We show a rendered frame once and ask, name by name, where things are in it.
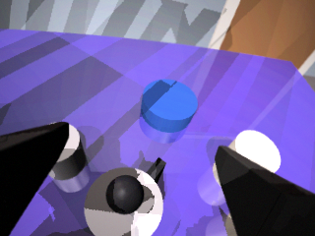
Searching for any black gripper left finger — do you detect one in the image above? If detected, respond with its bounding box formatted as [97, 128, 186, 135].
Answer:
[0, 122, 69, 236]

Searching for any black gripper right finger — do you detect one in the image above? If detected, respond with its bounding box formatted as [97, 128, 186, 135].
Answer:
[215, 146, 315, 236]

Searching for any blue short cylinder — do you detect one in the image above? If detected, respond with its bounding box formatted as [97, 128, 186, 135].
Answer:
[141, 79, 198, 133]

